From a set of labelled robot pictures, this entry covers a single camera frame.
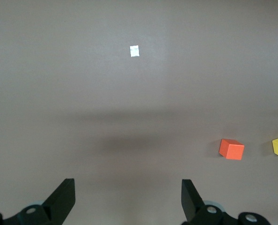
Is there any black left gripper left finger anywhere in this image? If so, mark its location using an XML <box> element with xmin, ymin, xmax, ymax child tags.
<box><xmin>0</xmin><ymin>178</ymin><xmax>76</xmax><ymax>225</ymax></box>

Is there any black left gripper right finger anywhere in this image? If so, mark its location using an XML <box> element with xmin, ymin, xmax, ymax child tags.
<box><xmin>181</xmin><ymin>179</ymin><xmax>271</xmax><ymax>225</ymax></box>

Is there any orange wooden block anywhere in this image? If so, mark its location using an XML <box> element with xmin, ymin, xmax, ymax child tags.
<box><xmin>219</xmin><ymin>138</ymin><xmax>245</xmax><ymax>161</ymax></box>

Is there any small tape patch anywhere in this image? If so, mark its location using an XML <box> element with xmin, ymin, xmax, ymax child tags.
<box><xmin>130</xmin><ymin>45</ymin><xmax>140</xmax><ymax>58</ymax></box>

